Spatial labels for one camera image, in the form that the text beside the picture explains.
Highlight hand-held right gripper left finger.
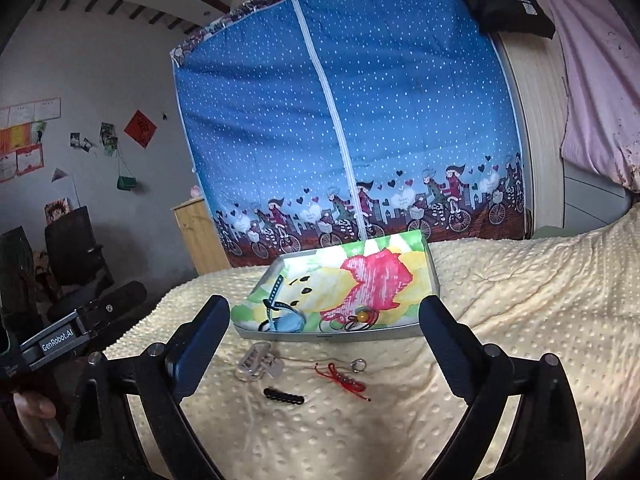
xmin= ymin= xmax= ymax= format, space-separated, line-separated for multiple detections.
xmin=65 ymin=295 xmax=231 ymax=480

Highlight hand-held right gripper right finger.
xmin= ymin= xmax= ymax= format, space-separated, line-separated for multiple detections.
xmin=419 ymin=296 xmax=586 ymax=480

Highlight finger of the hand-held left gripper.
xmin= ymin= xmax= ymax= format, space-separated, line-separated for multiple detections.
xmin=75 ymin=281 xmax=147 ymax=331

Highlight clear acrylic hair clip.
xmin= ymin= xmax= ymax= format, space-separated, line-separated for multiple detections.
xmin=237 ymin=342 xmax=283 ymax=382

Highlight black comb hair clip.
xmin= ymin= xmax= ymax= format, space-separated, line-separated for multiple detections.
xmin=263 ymin=387 xmax=305 ymax=406

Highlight light blue watch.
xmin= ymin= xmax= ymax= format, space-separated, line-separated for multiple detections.
xmin=263 ymin=275 xmax=307 ymax=333

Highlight printed metal tray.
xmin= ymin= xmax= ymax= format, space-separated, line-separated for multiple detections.
xmin=231 ymin=230 xmax=441 ymax=343

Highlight red string bracelet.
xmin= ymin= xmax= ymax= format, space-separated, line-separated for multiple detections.
xmin=315 ymin=361 xmax=372 ymax=402

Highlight person's left hand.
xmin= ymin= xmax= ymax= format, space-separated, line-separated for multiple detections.
xmin=12 ymin=392 xmax=63 ymax=456

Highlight black office chair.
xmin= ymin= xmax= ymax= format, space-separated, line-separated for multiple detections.
xmin=44 ymin=206 xmax=116 ymax=311

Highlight yellow dotted blanket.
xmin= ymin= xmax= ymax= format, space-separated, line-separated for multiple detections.
xmin=100 ymin=200 xmax=640 ymax=480

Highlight small wooden cabinet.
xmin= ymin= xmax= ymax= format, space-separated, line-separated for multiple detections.
xmin=171 ymin=197 xmax=232 ymax=276

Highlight small green hanging bag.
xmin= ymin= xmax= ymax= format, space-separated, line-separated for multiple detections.
xmin=116 ymin=152 xmax=138 ymax=192

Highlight red bordered certificate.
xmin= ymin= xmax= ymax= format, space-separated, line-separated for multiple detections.
xmin=15 ymin=144 xmax=45 ymax=176

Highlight red diamond paper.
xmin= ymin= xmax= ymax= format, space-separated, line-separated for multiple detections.
xmin=124 ymin=108 xmax=158 ymax=149

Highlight grey drawer unit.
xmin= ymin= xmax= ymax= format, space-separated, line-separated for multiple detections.
xmin=562 ymin=160 xmax=633 ymax=233

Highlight blue dotted fabric wardrobe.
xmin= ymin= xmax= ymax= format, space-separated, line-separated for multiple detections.
xmin=170 ymin=0 xmax=526 ymax=268

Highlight pink sheet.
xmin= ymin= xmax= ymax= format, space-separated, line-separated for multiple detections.
xmin=537 ymin=0 xmax=640 ymax=191

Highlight black tote bag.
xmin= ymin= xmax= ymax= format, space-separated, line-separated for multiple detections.
xmin=459 ymin=0 xmax=556 ymax=40

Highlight cartoon wall poster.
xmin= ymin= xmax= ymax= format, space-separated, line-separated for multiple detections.
xmin=45 ymin=199 xmax=73 ymax=225

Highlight white wall paper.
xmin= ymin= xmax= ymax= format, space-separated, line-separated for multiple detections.
xmin=52 ymin=175 xmax=81 ymax=208

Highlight green wall photo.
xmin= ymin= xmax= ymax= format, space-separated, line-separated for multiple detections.
xmin=100 ymin=121 xmax=119 ymax=157

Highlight yellow green wall poster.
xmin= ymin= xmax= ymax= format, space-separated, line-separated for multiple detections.
xmin=0 ymin=120 xmax=48 ymax=153

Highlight pale wall certificates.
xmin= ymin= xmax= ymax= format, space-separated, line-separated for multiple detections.
xmin=0 ymin=98 xmax=62 ymax=128

